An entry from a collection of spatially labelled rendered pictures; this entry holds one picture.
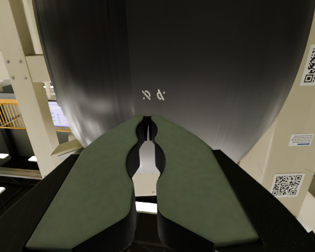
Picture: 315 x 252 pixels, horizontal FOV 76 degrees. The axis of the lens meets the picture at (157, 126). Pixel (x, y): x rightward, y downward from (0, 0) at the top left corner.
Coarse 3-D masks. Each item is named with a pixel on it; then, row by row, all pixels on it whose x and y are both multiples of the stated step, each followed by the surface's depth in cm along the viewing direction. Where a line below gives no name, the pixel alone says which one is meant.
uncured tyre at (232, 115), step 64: (64, 0) 17; (128, 0) 16; (192, 0) 16; (256, 0) 17; (64, 64) 19; (128, 64) 18; (192, 64) 18; (256, 64) 19; (192, 128) 23; (256, 128) 24
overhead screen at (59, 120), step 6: (48, 102) 391; (54, 102) 389; (54, 108) 395; (60, 108) 393; (54, 114) 401; (60, 114) 398; (54, 120) 407; (60, 120) 405; (60, 126) 411; (66, 126) 408
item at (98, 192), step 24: (144, 120) 11; (96, 144) 9; (120, 144) 9; (72, 168) 8; (96, 168) 8; (120, 168) 8; (72, 192) 7; (96, 192) 7; (120, 192) 7; (48, 216) 6; (72, 216) 6; (96, 216) 6; (120, 216) 6; (48, 240) 5; (72, 240) 5; (96, 240) 6; (120, 240) 6
